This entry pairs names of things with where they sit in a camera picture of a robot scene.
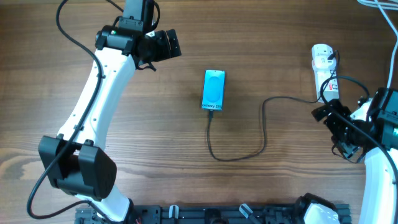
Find teal screen Galaxy smartphone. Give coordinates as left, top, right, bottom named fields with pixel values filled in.
left=201, top=70, right=226, bottom=111

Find black USB charging cable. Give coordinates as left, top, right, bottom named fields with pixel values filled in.
left=206, top=49, right=340, bottom=162

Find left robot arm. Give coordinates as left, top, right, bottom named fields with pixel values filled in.
left=38, top=1, right=181, bottom=223

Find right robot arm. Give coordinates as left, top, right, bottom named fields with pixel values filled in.
left=312, top=88, right=397, bottom=223

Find white cables at corner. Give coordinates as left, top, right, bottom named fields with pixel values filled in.
left=356, top=0, right=398, bottom=12

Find white charger plug adapter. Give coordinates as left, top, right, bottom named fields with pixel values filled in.
left=312, top=54, right=336, bottom=71

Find white power strip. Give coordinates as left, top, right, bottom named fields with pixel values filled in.
left=312, top=44, right=340, bottom=103

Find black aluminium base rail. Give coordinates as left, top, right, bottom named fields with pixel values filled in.
left=74, top=203, right=352, bottom=224

